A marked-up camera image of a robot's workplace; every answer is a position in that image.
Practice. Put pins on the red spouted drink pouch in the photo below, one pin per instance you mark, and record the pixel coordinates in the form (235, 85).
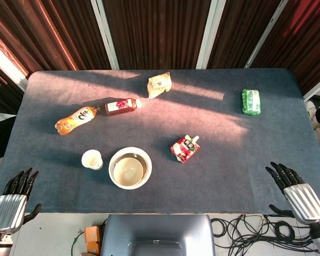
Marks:
(185, 149)

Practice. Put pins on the white paper cup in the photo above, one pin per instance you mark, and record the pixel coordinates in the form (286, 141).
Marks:
(91, 160)

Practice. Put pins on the red drink bottle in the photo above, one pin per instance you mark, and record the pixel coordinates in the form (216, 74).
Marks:
(121, 106)

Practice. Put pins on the white frame post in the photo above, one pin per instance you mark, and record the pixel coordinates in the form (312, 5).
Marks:
(104, 34)
(208, 34)
(265, 34)

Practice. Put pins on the orange box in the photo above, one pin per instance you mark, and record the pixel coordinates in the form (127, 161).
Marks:
(92, 238)

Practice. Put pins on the blue table cloth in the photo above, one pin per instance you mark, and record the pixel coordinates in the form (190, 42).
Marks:
(216, 173)

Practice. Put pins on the white bowl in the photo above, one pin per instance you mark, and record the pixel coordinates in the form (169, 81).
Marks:
(130, 150)

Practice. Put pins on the beige bowl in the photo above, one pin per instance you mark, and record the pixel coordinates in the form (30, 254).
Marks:
(128, 173)

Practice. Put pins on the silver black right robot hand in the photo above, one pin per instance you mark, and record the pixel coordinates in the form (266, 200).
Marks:
(304, 200)

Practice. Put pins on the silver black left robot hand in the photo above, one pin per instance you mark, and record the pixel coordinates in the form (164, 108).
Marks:
(8, 210)

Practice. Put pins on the beige snack bag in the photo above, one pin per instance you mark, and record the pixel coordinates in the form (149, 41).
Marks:
(158, 84)

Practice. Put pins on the orange drink bottle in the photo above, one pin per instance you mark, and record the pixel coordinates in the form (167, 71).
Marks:
(74, 120)

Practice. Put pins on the white shoe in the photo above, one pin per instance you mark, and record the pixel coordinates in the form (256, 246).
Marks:
(311, 112)

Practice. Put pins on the green tissue packet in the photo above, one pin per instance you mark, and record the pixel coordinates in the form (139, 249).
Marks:
(251, 102)

